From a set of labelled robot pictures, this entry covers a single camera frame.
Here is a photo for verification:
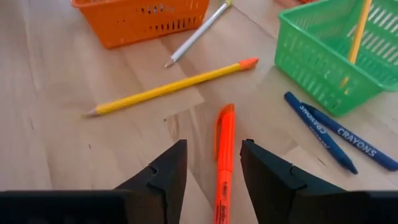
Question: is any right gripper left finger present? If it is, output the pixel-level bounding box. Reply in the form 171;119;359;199
114;139;188;224

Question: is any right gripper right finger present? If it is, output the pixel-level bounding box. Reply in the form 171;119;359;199
239;139;346;224

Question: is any orange highlighter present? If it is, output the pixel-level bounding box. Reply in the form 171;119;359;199
213;103;236;224

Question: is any blue crayon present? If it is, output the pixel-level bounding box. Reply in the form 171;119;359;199
284;91;358;175
301;102;398;172

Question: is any yellow pencil orange cap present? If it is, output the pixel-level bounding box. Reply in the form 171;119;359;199
82;57;259;118

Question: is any green plastic basket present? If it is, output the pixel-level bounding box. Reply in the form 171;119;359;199
274;0;398;117

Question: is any white pencil yellow eraser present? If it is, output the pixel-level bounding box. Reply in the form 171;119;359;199
164;0;233;68

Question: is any plain yellow pencil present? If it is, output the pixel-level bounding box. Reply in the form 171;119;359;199
340;0;373;94

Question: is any orange plastic basket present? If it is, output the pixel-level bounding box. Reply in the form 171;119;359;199
70;0;211;50

